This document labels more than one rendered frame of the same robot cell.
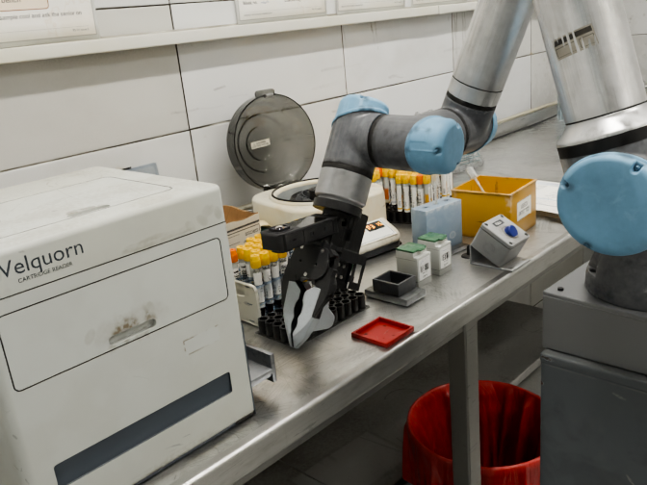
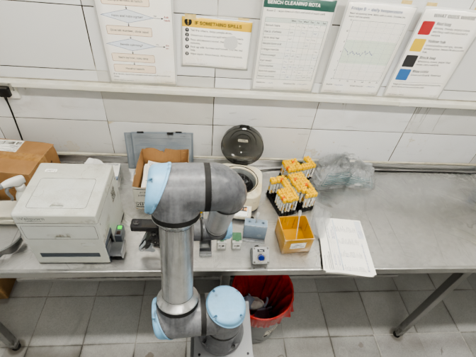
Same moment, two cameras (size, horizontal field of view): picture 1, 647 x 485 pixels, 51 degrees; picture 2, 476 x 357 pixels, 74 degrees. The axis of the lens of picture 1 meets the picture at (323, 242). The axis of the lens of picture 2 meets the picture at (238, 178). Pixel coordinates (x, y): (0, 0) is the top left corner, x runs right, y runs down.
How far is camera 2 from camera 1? 109 cm
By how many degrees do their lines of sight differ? 39
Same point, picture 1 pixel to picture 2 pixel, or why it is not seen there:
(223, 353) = (97, 248)
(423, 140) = not seen: hidden behind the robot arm
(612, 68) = (165, 289)
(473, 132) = (207, 237)
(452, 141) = not seen: hidden behind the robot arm
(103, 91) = (175, 105)
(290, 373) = (136, 255)
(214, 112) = (227, 121)
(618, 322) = not seen: hidden behind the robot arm
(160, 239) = (71, 222)
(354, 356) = (156, 263)
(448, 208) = (258, 227)
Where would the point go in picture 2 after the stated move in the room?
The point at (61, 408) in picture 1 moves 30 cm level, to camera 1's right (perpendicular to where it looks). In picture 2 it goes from (40, 244) to (84, 297)
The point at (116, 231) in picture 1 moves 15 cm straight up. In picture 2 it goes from (54, 218) to (40, 187)
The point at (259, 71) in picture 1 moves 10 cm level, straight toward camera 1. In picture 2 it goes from (257, 110) to (246, 117)
